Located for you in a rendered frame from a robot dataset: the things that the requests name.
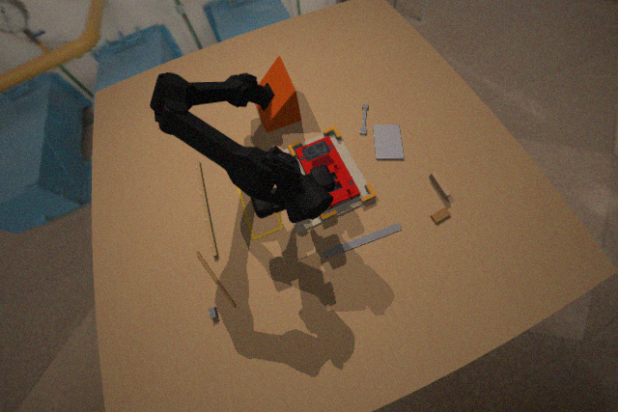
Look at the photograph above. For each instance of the grey flat bar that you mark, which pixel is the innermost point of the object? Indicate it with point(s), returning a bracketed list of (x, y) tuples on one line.
[(361, 240)]

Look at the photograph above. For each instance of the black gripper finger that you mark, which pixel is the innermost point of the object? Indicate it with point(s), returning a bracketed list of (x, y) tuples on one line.
[(280, 208)]

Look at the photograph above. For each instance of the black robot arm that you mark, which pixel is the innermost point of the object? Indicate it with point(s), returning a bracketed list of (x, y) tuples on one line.
[(251, 169)]

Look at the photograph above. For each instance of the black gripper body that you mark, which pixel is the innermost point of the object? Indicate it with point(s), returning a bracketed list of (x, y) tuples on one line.
[(321, 174)]

